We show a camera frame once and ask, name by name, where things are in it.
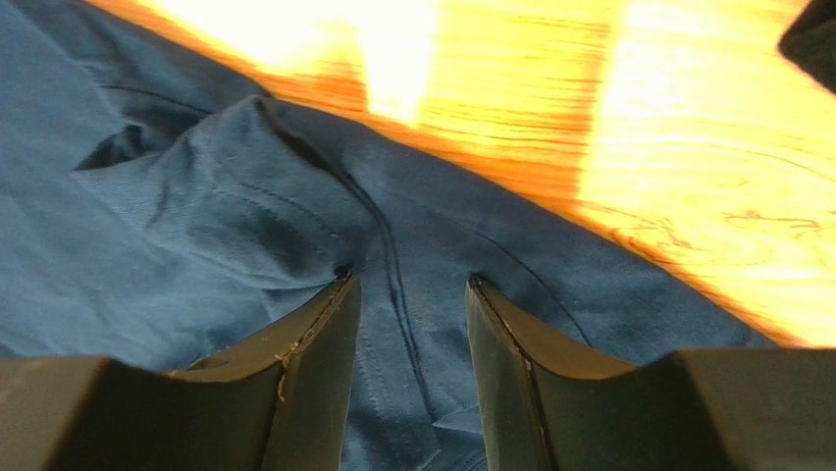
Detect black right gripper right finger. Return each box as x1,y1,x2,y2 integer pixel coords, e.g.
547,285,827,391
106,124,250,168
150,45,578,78
465,278,835,470

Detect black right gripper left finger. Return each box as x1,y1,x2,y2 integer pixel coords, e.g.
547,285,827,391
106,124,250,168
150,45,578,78
1,275,361,470

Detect navy blue t shirt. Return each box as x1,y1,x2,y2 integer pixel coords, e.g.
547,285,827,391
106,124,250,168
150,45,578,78
1,1,770,470

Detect folded black t shirt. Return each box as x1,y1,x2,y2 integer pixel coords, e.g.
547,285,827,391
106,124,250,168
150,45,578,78
778,0,835,93

